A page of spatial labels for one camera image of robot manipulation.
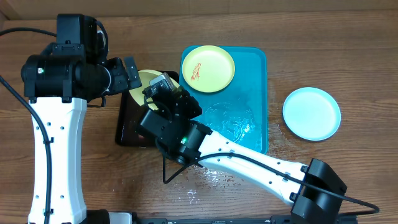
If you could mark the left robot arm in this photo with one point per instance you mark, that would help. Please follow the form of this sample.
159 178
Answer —
59 84

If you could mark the yellow-green plate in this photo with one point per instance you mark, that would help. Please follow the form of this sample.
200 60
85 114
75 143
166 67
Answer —
208 68
138 96

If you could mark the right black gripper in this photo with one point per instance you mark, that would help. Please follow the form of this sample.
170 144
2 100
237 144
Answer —
186 97

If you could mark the black rectangular tray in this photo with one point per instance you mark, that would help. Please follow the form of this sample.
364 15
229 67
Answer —
125 133

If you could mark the light blue plate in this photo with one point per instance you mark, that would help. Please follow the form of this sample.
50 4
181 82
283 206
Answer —
311 114

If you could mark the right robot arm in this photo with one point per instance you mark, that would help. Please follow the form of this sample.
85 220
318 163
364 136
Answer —
315 192

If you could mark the teal plastic tray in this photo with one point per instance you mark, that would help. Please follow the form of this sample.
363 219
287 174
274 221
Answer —
239 111

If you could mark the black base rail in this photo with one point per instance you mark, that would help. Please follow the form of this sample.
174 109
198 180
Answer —
217 221

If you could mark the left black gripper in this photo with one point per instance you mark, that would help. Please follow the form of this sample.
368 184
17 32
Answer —
116 67

